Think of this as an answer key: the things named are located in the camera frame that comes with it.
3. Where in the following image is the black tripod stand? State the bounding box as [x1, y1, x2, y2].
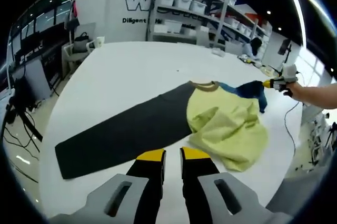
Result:
[5, 76, 44, 154]

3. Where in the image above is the small yellow black device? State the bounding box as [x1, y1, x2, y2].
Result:
[238, 55, 261, 66]

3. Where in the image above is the white stand with pink cloth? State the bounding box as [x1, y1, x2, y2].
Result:
[68, 0, 80, 43]

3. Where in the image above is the light grey office chair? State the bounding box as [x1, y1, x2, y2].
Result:
[225, 42, 244, 55]
[196, 25, 211, 47]

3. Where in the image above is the thin grey gripper cable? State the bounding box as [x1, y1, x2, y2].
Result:
[284, 100, 303, 156]

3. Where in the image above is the yellow blue grey garment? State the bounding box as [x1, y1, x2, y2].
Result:
[54, 79, 269, 180]

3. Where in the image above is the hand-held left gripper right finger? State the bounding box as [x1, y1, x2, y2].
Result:
[180, 146, 293, 224]

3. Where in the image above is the long ceiling light strip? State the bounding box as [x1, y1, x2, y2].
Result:
[279, 0, 309, 48]

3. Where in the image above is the black screen on stand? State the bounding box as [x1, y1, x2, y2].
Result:
[277, 38, 293, 64]

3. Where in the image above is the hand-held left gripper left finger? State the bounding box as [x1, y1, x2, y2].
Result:
[49, 148, 167, 224]

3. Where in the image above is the grey metal shelf rack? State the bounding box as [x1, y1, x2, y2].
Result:
[146, 0, 272, 51]

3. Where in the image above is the person's right hand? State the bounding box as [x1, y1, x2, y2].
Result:
[286, 83, 304, 101]

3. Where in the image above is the black bag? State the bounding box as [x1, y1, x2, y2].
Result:
[74, 32, 89, 49]

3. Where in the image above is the white chair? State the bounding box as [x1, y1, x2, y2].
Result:
[62, 40, 96, 77]

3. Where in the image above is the group of white storage bins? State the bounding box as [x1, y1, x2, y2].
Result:
[154, 0, 264, 38]

